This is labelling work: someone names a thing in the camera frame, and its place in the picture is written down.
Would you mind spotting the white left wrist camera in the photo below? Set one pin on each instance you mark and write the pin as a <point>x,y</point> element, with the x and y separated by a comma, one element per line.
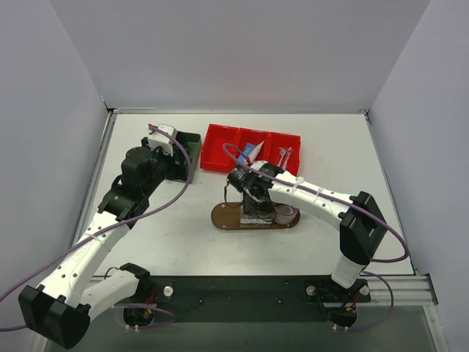
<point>162,136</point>

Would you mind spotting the blue white toothpaste tube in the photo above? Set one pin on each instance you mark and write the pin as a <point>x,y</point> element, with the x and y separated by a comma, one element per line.
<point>250,152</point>

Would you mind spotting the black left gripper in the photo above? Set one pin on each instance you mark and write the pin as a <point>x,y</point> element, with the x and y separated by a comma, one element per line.
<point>179,161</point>

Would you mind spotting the green plastic bin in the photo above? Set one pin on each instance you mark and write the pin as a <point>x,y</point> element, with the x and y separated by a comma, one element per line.
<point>192,142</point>

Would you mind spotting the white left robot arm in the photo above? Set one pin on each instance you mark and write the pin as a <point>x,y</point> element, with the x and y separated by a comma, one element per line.
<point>62,306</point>

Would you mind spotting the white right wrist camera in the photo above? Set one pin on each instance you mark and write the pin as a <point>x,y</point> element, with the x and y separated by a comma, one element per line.
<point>253,163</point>

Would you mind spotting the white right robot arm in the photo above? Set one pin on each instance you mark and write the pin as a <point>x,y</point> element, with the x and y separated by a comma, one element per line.
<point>357,218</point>

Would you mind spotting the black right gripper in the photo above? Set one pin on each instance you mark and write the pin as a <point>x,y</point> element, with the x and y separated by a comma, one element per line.
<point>250,207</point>

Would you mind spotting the red compartment tray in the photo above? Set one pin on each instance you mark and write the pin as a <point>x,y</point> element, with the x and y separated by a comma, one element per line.
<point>214,159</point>

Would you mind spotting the clear acrylic toothbrush holder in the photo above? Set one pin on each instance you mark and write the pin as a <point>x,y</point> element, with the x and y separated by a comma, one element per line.
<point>253,217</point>

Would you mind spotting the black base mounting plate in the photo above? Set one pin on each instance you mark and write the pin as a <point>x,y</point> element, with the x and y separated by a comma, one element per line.
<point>241,299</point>

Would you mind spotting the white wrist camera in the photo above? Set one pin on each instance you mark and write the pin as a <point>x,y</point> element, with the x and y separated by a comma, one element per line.
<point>253,163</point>
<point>162,136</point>

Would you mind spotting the lilac mug black handle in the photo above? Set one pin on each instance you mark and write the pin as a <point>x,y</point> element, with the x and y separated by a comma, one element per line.
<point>284,214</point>

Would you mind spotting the white toothbrush right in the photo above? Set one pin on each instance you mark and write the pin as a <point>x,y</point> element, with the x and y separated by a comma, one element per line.
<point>286,158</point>

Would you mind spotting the oval wooden tray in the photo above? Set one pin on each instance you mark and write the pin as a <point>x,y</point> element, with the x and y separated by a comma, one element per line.
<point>226,216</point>

